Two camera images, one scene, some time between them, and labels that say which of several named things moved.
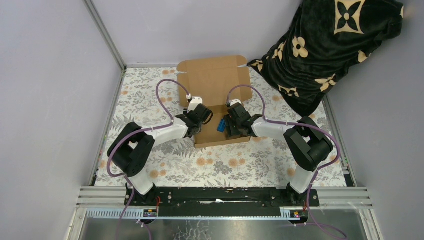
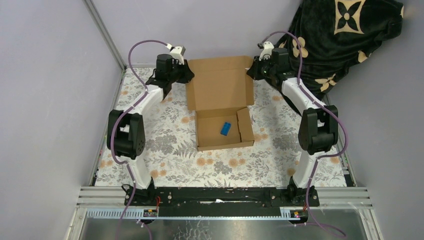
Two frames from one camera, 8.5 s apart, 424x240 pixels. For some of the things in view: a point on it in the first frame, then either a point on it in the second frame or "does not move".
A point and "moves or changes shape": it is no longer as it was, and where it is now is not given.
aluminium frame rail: (341, 197) does not move
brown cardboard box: (217, 82) does not move
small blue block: (221, 126) moves or changes shape
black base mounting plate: (222, 202) does not move
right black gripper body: (232, 127) → (262, 69)
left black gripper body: (185, 114) → (178, 73)
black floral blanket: (326, 37) does not move
